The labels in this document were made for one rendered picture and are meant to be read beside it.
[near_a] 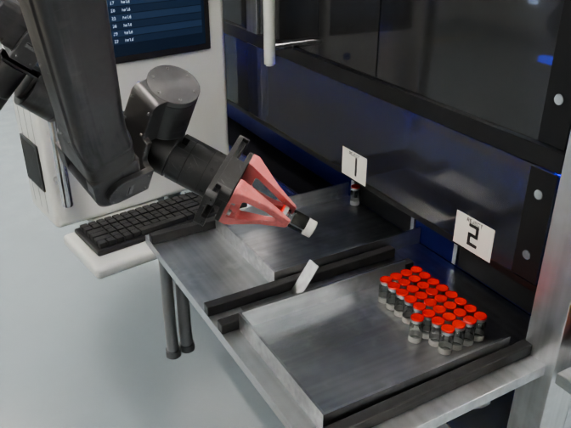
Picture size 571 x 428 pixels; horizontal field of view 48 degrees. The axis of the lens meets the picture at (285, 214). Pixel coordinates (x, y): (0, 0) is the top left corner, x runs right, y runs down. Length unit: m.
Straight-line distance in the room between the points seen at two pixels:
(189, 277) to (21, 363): 1.41
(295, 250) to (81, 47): 0.84
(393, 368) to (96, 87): 0.64
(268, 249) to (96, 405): 1.17
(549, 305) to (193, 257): 0.66
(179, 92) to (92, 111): 0.13
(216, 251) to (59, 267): 1.83
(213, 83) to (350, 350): 0.89
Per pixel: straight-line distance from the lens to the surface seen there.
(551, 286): 1.02
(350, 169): 1.34
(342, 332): 1.07
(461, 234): 1.12
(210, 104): 1.70
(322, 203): 1.48
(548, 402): 1.12
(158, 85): 0.69
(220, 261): 1.26
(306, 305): 1.12
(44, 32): 0.51
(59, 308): 2.79
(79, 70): 0.54
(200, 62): 1.66
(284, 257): 1.26
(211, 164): 0.73
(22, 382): 2.47
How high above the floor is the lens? 1.54
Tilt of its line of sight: 27 degrees down
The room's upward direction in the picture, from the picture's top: straight up
